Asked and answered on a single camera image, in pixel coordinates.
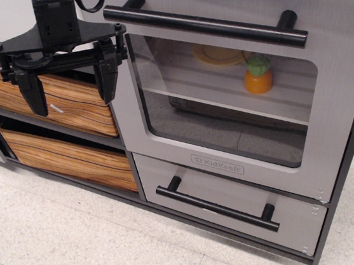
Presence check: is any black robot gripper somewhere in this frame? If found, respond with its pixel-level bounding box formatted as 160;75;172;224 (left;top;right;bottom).
0;0;127;117

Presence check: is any grey toy oven door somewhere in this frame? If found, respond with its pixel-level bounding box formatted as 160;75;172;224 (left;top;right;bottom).
80;0;354;229

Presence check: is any white oven shelf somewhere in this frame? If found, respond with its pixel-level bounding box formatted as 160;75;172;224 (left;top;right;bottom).
133;42;318;125

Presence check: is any grey lower oven drawer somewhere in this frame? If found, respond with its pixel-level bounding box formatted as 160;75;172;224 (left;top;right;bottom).
134;154;327;256

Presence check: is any upper wood-pattern fabric bin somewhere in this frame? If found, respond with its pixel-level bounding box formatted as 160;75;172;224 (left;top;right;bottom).
0;74;119;138

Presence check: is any wood-pattern fabric bin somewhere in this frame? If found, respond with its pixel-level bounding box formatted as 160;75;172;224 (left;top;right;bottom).
0;119;138;193
0;74;119;138

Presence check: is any lower wood-pattern fabric bin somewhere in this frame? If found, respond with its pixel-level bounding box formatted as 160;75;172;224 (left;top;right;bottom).
0;119;138;193

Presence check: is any yellow toy plate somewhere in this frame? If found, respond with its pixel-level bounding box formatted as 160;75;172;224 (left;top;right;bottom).
192;44;252;66

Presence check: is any orange toy pineapple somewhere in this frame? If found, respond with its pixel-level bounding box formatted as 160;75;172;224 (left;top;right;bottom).
244;54;273;95

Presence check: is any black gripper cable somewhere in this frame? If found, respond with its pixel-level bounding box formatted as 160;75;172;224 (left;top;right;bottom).
74;0;107;15

